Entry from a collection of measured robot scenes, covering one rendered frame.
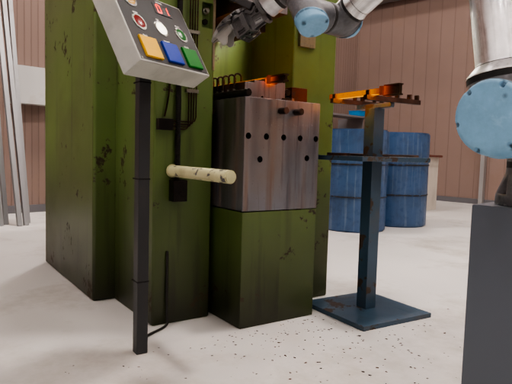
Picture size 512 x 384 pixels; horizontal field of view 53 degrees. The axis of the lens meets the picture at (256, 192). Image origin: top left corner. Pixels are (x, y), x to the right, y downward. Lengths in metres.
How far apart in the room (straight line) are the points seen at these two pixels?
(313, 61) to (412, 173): 2.94
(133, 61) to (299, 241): 1.05
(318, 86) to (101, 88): 0.99
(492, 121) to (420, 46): 8.12
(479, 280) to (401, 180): 3.97
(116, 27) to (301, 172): 0.96
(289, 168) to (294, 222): 0.23
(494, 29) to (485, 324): 0.63
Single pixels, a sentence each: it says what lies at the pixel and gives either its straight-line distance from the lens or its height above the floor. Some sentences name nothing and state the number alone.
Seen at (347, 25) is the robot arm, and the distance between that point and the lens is 1.61.
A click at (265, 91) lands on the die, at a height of 0.95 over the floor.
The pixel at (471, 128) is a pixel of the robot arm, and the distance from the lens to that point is 1.11.
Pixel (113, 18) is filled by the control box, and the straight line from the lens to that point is 1.66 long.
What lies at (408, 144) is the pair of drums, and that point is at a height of 0.82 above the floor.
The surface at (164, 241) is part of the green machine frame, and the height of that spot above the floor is 0.34.
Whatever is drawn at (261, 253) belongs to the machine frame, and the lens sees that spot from 2.08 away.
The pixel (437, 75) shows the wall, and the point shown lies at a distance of 8.95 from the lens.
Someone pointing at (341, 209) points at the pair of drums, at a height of 0.21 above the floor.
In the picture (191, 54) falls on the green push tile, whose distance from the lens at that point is 1.79.
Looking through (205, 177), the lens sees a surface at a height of 0.61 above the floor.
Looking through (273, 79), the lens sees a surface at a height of 1.00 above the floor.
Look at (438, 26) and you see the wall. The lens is 9.11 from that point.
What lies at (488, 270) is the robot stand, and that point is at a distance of 1.27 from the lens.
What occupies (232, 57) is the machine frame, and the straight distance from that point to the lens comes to 2.63.
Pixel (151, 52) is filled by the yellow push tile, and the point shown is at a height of 0.99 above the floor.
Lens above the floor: 0.70
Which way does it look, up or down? 4 degrees down
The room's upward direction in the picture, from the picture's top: 2 degrees clockwise
